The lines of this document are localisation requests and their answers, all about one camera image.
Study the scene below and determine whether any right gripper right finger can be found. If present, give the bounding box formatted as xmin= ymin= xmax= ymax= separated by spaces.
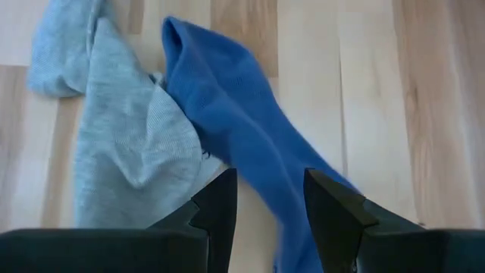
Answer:
xmin=302 ymin=168 xmax=425 ymax=273

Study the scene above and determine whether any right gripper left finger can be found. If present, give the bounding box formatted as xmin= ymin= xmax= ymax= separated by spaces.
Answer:
xmin=147 ymin=168 xmax=239 ymax=273

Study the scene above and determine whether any grey sock pair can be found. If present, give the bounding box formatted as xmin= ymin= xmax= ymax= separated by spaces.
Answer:
xmin=26 ymin=0 xmax=225 ymax=231

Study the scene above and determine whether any blue sock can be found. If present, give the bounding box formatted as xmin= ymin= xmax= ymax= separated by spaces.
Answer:
xmin=161 ymin=15 xmax=361 ymax=273

